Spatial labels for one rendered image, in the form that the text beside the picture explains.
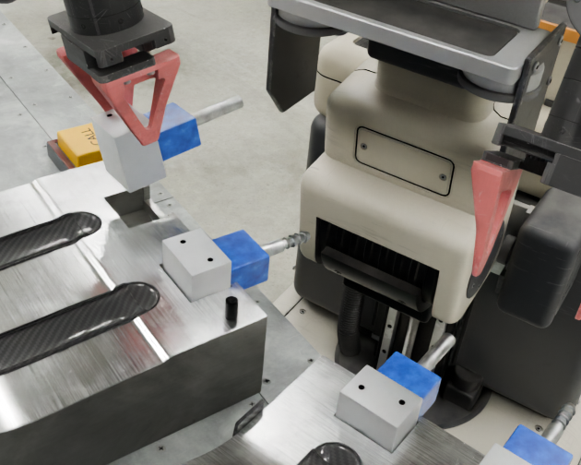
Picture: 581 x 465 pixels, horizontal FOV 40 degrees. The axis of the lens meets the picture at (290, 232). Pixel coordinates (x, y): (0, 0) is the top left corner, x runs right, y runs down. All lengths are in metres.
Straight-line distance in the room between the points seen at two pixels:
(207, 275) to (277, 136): 1.95
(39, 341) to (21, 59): 0.64
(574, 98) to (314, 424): 0.29
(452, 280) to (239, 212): 1.35
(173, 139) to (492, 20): 0.31
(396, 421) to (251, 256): 0.18
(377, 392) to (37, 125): 0.60
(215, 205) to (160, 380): 1.65
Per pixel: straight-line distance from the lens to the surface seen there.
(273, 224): 2.19
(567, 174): 0.50
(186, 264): 0.64
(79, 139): 0.94
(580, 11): 0.44
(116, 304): 0.66
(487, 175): 0.51
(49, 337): 0.64
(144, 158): 0.69
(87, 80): 0.70
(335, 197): 0.95
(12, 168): 0.97
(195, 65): 2.97
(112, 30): 0.64
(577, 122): 0.51
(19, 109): 1.08
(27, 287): 0.68
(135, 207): 0.78
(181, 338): 0.62
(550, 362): 1.35
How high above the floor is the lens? 1.33
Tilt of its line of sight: 38 degrees down
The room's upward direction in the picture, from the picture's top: 6 degrees clockwise
